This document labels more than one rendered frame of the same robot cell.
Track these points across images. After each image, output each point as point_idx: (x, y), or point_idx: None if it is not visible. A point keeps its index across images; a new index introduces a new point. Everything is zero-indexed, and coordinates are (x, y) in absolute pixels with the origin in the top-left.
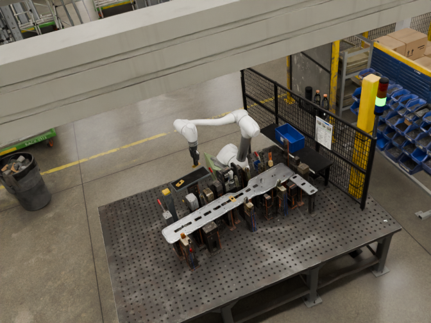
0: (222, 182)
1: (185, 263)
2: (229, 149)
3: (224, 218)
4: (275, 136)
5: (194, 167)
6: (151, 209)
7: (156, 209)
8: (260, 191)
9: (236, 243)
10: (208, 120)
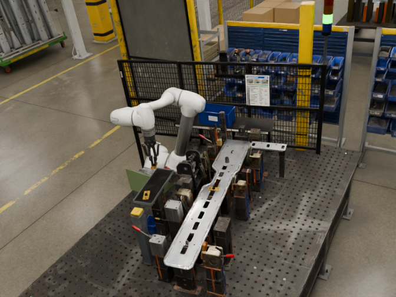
0: (190, 177)
1: (206, 294)
2: (160, 149)
3: None
4: (199, 119)
5: (154, 168)
6: (99, 264)
7: (108, 260)
8: (234, 169)
9: (242, 239)
10: (150, 103)
